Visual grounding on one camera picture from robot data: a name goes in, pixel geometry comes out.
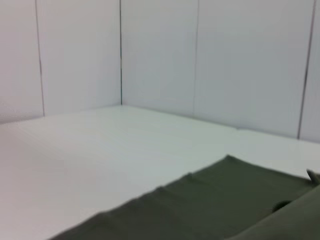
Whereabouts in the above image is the dark green FREE! t-shirt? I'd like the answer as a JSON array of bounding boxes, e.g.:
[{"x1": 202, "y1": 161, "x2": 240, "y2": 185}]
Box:
[{"x1": 49, "y1": 154, "x2": 320, "y2": 240}]

